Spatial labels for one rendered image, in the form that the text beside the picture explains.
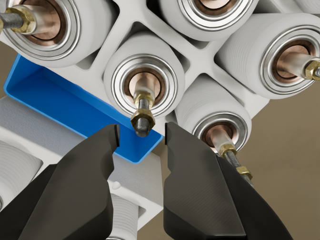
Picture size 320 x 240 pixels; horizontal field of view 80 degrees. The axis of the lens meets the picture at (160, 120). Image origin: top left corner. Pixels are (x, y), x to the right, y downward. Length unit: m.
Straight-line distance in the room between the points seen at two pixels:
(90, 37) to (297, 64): 0.21
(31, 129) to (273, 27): 0.40
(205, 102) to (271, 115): 0.39
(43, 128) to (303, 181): 0.81
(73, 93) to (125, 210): 0.30
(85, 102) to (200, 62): 0.32
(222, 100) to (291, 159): 0.53
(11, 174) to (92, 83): 0.20
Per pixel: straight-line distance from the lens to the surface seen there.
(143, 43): 0.22
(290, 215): 0.99
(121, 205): 0.44
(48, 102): 0.46
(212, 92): 0.28
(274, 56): 0.25
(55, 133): 0.43
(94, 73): 0.30
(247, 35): 0.27
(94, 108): 0.52
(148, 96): 0.18
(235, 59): 0.28
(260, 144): 0.66
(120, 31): 0.28
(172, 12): 0.22
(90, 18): 0.22
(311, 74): 0.23
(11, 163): 0.40
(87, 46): 0.23
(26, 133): 0.41
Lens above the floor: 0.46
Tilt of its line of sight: 61 degrees down
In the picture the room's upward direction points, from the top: 174 degrees clockwise
